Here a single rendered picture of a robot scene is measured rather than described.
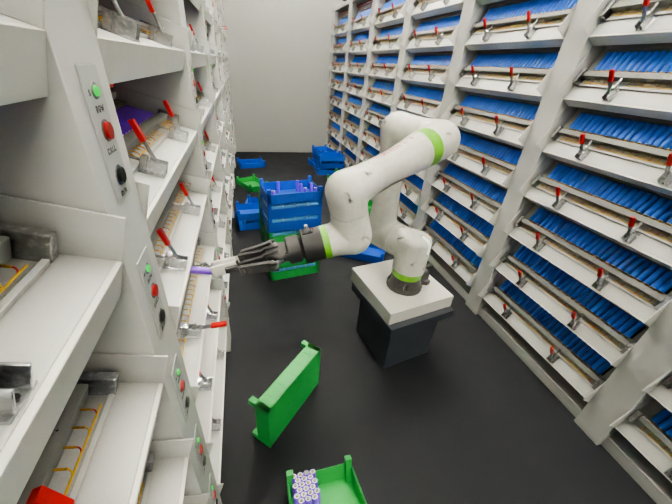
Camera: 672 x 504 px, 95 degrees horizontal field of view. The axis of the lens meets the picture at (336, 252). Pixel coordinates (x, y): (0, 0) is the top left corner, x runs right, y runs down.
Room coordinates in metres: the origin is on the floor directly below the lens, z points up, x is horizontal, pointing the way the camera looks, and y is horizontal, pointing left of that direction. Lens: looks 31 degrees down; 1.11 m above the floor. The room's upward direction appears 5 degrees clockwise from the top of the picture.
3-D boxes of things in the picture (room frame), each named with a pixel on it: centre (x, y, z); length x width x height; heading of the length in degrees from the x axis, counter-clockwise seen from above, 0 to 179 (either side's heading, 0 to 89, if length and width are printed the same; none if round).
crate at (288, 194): (1.61, 0.28, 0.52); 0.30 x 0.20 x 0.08; 116
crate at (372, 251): (1.87, -0.19, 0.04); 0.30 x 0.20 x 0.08; 77
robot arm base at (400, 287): (1.10, -0.34, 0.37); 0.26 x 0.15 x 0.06; 128
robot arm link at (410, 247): (1.07, -0.29, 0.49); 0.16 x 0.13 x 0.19; 47
